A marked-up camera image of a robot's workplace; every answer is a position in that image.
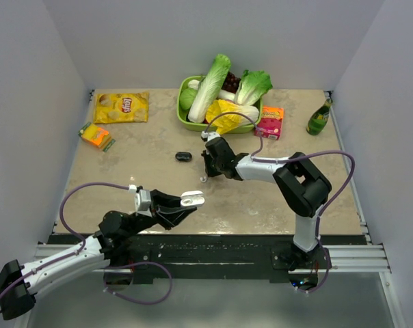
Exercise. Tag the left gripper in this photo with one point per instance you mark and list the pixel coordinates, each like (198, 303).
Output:
(167, 210)

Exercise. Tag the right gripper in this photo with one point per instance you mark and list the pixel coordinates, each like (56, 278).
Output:
(210, 173)

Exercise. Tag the white earbud charging case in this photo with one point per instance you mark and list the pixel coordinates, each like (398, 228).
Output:
(192, 198)

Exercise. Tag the black earbud charging case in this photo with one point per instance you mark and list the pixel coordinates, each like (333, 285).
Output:
(183, 156)

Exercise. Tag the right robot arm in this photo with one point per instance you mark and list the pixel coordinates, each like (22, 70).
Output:
(304, 188)

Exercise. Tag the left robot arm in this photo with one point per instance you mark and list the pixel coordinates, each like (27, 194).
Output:
(21, 285)

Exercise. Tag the yellow napa cabbage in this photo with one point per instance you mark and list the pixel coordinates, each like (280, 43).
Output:
(227, 116)

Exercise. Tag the pink snack box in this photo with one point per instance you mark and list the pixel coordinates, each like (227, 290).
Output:
(270, 124)

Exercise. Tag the small green cabbage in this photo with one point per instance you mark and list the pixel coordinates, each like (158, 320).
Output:
(187, 97)

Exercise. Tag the tall napa cabbage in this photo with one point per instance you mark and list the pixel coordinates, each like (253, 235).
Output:
(209, 88)

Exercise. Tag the dark red grapes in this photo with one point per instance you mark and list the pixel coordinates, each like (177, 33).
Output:
(231, 83)

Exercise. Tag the white radish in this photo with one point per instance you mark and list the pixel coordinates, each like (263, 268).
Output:
(223, 94)

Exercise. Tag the green leafy lettuce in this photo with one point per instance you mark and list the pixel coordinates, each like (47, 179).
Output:
(253, 86)

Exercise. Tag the green plastic basin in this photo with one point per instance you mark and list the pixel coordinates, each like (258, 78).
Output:
(182, 114)

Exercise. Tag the yellow orange sponge pack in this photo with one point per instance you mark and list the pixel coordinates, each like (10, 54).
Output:
(96, 136)

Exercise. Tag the green glass bottle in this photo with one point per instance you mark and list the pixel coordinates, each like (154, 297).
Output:
(319, 118)

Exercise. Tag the yellow chips bag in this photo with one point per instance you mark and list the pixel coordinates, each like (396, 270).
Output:
(121, 108)

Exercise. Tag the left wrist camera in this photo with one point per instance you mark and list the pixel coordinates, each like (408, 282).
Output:
(142, 200)

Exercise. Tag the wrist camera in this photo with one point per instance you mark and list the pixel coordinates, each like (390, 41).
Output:
(207, 136)
(142, 200)

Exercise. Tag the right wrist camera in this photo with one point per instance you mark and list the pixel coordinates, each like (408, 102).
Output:
(207, 136)

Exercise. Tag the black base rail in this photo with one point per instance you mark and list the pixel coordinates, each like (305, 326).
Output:
(231, 256)

